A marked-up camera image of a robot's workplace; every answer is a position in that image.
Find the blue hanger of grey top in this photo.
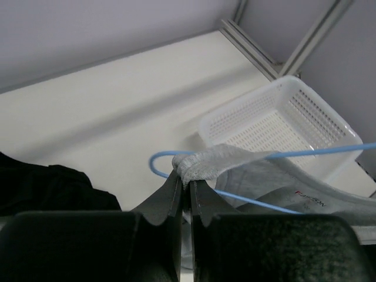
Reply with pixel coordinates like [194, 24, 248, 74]
[149, 142, 375, 214]

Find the light grey tank top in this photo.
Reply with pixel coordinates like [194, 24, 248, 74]
[172, 144, 375, 245]

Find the aluminium frame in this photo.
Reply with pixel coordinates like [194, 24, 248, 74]
[220, 0, 376, 197]

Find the black tank top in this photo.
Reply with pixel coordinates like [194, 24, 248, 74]
[1, 153, 121, 217]

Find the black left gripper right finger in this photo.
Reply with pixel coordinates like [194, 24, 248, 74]
[189, 181, 375, 281]

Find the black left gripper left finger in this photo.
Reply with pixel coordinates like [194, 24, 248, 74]
[1, 172, 183, 281]

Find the white plastic basket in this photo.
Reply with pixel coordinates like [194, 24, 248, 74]
[198, 75, 364, 182]

